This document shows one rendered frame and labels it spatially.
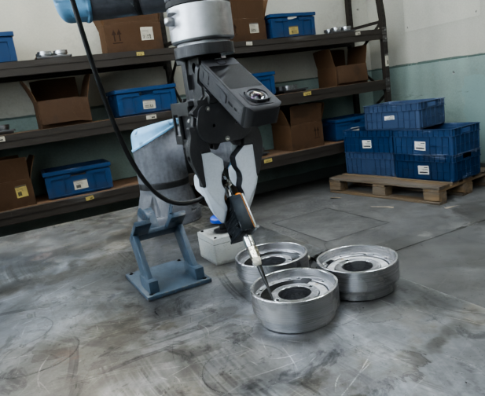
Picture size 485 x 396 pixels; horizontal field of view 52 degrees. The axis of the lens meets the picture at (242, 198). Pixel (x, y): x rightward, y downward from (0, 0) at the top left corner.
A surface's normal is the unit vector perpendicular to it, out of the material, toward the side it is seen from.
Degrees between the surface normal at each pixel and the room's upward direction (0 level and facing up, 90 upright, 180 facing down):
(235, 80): 32
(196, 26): 90
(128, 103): 90
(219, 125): 90
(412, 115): 90
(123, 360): 0
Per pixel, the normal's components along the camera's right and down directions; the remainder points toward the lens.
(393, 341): -0.14, -0.97
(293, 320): -0.15, 0.23
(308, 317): 0.17, 0.18
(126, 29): 0.37, 0.22
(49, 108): 0.37, 0.00
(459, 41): -0.88, 0.21
